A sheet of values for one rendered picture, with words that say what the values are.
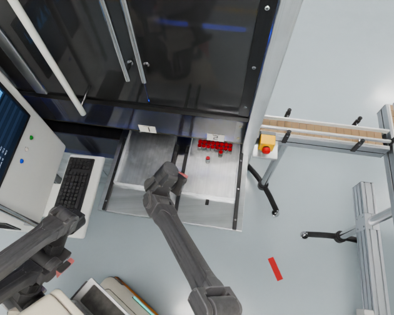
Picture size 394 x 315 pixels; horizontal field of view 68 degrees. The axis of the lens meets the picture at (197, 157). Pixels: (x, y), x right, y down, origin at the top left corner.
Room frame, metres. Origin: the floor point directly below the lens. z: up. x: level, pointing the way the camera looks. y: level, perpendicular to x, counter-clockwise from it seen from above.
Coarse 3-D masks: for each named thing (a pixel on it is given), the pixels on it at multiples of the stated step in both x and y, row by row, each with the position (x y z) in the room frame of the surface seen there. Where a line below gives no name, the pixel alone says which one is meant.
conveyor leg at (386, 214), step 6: (384, 210) 0.42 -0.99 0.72; (390, 210) 0.40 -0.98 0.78; (372, 216) 0.42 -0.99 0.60; (378, 216) 0.40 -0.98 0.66; (384, 216) 0.39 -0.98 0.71; (390, 216) 0.38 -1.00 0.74; (372, 222) 0.38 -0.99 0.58; (378, 222) 0.38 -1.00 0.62; (348, 228) 0.42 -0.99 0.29; (354, 228) 0.40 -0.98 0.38; (342, 234) 0.40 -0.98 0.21; (348, 234) 0.38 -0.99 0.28; (354, 234) 0.38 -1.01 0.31
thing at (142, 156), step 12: (132, 132) 0.85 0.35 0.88; (144, 132) 0.85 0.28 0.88; (132, 144) 0.77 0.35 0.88; (144, 144) 0.77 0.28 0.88; (156, 144) 0.77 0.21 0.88; (168, 144) 0.77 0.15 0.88; (132, 156) 0.70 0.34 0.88; (144, 156) 0.70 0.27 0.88; (156, 156) 0.70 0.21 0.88; (168, 156) 0.69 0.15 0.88; (120, 168) 0.63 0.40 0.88; (132, 168) 0.63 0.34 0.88; (144, 168) 0.63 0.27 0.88; (156, 168) 0.63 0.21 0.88; (120, 180) 0.57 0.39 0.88; (132, 180) 0.57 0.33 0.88; (144, 180) 0.56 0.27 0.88
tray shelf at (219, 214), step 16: (176, 160) 0.67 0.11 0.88; (112, 192) 0.50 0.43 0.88; (128, 192) 0.50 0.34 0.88; (144, 192) 0.50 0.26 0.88; (240, 192) 0.48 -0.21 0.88; (112, 208) 0.42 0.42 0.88; (128, 208) 0.42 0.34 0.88; (144, 208) 0.42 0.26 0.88; (192, 208) 0.41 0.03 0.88; (208, 208) 0.41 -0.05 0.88; (224, 208) 0.41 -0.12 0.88; (240, 208) 0.40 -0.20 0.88; (192, 224) 0.34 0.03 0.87; (208, 224) 0.33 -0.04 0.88; (224, 224) 0.33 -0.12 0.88; (240, 224) 0.33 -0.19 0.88
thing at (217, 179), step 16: (192, 144) 0.76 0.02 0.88; (240, 144) 0.73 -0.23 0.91; (192, 160) 0.67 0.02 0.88; (224, 160) 0.66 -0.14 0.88; (192, 176) 0.58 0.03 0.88; (208, 176) 0.57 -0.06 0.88; (224, 176) 0.57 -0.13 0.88; (192, 192) 0.48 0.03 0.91; (208, 192) 0.49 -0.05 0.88; (224, 192) 0.48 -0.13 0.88
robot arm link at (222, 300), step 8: (216, 296) 0.01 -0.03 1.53; (224, 296) 0.01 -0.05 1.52; (232, 296) 0.01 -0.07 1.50; (216, 304) 0.00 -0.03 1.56; (224, 304) 0.00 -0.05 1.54; (232, 304) 0.00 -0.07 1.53; (216, 312) -0.02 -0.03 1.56; (224, 312) -0.02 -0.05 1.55; (232, 312) -0.02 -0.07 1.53; (240, 312) -0.02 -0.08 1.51
